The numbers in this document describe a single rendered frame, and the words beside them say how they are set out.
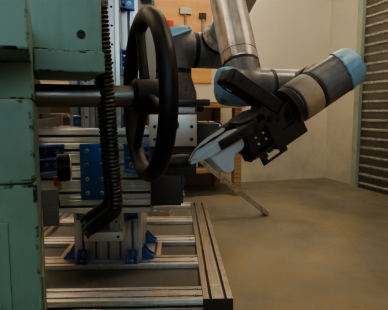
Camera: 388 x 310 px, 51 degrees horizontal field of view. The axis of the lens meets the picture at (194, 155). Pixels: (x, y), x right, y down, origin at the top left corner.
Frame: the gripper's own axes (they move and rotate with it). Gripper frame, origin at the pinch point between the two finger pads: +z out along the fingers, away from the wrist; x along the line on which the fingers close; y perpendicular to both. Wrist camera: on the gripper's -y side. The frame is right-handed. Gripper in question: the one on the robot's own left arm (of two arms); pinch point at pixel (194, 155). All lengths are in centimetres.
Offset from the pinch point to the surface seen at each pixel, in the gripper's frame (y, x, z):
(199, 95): 44, 329, -125
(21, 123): -17.5, -15.5, 18.8
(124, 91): -13.9, 4.7, 3.7
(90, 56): -20.8, -2.0, 6.7
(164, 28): -19.3, -4.9, -3.8
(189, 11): -33, 325, -155
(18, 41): -23.5, -23.0, 14.9
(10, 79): -21.9, -13.6, 17.3
